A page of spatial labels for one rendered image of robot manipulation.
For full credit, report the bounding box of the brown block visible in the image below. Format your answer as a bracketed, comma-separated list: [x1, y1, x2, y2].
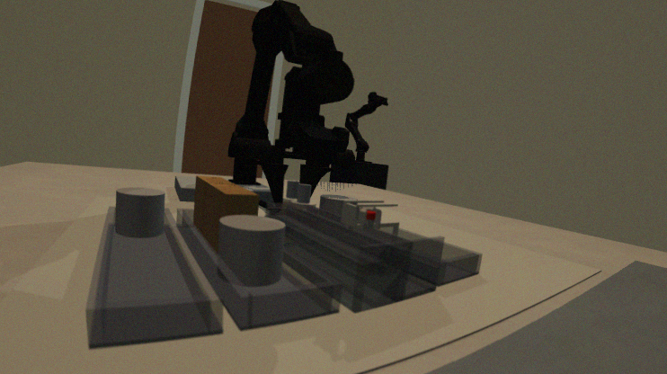
[193, 175, 235, 237]
[205, 183, 260, 253]

